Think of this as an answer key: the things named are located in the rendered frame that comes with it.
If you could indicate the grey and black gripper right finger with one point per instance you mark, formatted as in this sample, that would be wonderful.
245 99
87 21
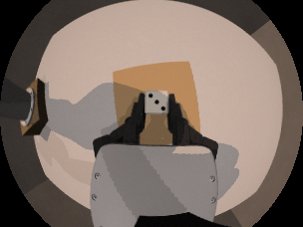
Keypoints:
182 133

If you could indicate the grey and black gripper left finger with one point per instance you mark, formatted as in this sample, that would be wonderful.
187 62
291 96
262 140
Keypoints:
127 132

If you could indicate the white die with black pips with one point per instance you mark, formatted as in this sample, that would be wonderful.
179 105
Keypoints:
156 102

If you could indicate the brown flat mat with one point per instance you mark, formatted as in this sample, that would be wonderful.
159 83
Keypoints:
174 77

